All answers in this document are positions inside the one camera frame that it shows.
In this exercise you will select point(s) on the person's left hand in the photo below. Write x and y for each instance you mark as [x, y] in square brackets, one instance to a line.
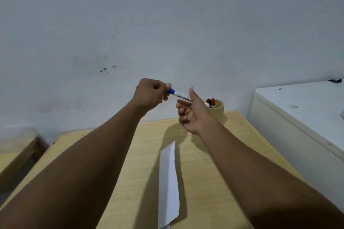
[147, 94]

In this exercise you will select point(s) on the person's right hand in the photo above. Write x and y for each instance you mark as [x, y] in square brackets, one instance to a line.
[196, 116]

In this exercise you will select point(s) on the person's right middle finger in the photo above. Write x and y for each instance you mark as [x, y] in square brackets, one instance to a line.
[182, 112]

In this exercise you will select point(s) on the person's left thumb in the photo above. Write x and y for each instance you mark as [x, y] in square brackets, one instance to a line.
[166, 87]

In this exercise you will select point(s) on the person's right thumb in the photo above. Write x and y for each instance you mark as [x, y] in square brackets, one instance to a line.
[194, 95]

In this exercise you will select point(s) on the white marker with blue cap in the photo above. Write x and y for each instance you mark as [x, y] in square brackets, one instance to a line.
[180, 94]

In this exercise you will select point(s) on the person's right forearm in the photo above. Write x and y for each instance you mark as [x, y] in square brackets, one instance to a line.
[263, 180]

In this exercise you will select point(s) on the person's left forearm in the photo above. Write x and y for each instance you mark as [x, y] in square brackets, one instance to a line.
[80, 172]

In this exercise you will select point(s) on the black marker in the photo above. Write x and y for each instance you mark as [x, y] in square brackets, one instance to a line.
[208, 102]

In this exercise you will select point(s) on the red marker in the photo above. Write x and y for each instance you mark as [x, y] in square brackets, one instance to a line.
[213, 102]

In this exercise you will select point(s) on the tan round pen holder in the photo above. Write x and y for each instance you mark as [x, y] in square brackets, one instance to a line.
[218, 112]

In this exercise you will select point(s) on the folded white paper sheet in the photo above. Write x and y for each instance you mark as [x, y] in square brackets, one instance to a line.
[168, 183]

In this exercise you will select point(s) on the small white scrap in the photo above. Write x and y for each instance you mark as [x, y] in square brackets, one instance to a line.
[292, 106]

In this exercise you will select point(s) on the white cabinet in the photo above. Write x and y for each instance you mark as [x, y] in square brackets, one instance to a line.
[303, 129]

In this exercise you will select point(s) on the small black object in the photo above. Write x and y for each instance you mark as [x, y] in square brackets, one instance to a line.
[336, 80]

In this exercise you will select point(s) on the wooden side table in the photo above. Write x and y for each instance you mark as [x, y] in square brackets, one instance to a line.
[16, 153]

